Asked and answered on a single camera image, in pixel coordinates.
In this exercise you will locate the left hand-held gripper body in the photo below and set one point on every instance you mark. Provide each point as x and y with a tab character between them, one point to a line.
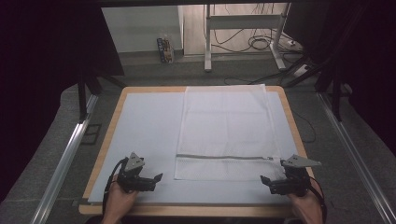
132	169

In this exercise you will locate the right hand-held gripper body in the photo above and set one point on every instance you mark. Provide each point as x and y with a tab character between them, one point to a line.
294	177

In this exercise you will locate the white mesh laundry bag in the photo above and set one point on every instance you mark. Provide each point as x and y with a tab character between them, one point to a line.
227	130

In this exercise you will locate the person's right hand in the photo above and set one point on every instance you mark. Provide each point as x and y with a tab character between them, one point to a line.
306	203

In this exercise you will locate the person's left hand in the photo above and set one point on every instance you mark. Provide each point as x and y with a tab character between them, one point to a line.
120	200

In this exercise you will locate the black floor plate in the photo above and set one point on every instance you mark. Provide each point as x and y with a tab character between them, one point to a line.
91	134

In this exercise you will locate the black metal stand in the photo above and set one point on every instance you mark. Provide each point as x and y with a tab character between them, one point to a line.
334	93
82	96

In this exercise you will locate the white power strip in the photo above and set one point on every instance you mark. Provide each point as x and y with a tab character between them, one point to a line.
301	70

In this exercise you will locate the white board with wooden frame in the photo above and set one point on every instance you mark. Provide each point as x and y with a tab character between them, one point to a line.
146	130

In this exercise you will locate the aluminium rail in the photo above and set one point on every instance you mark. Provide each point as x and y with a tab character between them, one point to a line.
62	161
355	155

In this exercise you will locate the white metal desk frame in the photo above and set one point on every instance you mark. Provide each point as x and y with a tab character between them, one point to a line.
243	21

